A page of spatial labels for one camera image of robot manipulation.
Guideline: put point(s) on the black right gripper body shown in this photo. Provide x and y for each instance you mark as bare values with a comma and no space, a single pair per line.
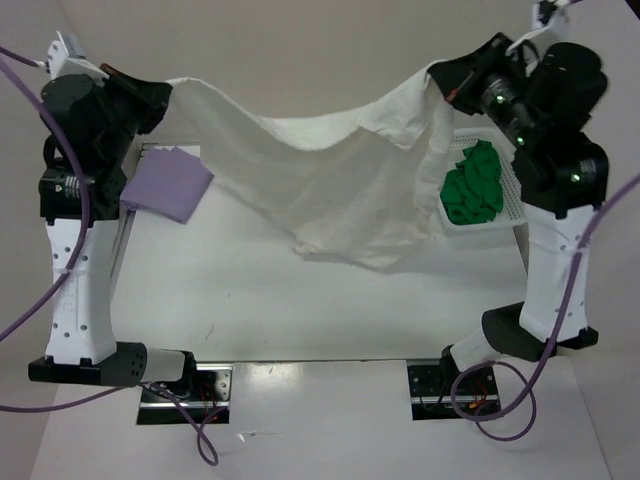
501,96

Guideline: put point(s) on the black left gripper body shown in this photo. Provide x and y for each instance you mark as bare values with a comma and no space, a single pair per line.
118,138

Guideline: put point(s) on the purple t-shirt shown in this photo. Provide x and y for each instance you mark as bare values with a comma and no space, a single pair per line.
169,183

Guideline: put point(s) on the cream white t-shirt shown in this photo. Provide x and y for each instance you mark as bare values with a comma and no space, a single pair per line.
361,184

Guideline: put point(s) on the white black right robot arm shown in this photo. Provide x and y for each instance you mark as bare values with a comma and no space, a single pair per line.
563,177

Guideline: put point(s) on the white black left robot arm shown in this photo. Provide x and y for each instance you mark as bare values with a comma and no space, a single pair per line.
79,201

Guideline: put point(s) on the green garment in basket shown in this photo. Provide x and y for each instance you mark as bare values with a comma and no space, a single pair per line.
472,192

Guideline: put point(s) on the white plastic laundry basket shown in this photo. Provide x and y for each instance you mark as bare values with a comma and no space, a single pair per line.
513,212

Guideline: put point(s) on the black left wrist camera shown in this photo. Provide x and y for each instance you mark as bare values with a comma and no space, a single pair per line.
66,57

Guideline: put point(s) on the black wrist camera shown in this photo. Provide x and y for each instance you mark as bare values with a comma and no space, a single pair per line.
549,25
66,57

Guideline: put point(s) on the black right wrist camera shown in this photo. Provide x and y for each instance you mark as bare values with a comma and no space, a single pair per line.
549,25

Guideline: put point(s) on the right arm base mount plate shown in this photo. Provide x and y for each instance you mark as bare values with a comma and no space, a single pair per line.
430,392

